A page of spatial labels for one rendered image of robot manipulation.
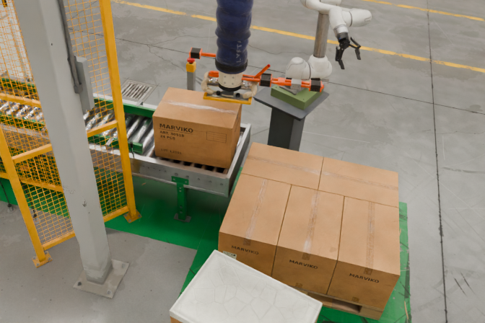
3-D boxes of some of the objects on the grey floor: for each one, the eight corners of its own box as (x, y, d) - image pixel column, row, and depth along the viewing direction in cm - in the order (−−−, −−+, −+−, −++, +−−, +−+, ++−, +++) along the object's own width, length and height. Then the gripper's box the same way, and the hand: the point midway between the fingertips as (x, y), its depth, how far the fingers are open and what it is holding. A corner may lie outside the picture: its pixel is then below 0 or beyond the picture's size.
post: (187, 153, 449) (185, 63, 385) (189, 149, 454) (188, 60, 390) (193, 155, 448) (193, 65, 384) (195, 151, 453) (195, 61, 389)
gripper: (360, 27, 299) (369, 55, 292) (332, 45, 316) (340, 73, 310) (353, 24, 294) (362, 54, 288) (325, 44, 312) (333, 72, 305)
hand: (350, 63), depth 299 cm, fingers open, 13 cm apart
